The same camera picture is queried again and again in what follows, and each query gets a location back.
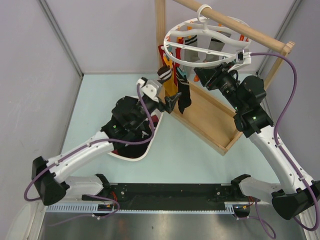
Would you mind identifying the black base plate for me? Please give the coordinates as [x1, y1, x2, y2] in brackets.
[82, 182, 261, 218]

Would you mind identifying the white cable duct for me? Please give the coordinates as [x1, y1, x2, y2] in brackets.
[46, 202, 235, 215]

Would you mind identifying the orange clip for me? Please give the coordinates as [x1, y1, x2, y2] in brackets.
[193, 75, 200, 82]

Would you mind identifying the black sock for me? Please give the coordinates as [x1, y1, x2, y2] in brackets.
[177, 79, 192, 114]

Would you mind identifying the teal clip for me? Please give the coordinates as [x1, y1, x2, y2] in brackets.
[175, 67, 188, 83]

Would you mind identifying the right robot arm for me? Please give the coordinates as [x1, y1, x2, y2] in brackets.
[194, 63, 320, 220]

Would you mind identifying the white laundry basket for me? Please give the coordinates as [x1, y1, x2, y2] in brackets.
[108, 110, 164, 162]

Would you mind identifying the pile of dark socks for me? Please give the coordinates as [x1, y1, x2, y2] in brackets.
[110, 119, 152, 161]

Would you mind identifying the grey striped sock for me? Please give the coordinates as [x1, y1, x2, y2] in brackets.
[183, 34, 201, 63]
[203, 31, 232, 63]

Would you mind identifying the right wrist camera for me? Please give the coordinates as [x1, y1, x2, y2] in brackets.
[228, 49, 252, 72]

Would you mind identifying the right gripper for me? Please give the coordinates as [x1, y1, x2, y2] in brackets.
[194, 62, 245, 112]

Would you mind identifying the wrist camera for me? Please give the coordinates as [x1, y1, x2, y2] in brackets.
[136, 77, 162, 103]
[228, 49, 252, 72]

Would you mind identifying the mustard brown striped sock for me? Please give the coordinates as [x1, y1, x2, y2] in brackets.
[157, 66, 178, 96]

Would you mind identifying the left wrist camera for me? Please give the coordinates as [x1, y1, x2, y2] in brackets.
[136, 77, 162, 103]

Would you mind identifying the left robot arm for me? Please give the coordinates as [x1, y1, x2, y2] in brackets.
[30, 92, 181, 206]

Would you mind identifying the wooden hanger stand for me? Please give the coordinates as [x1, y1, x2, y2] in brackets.
[154, 0, 295, 156]

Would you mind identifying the red patterned sock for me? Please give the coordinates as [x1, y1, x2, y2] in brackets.
[158, 45, 167, 66]

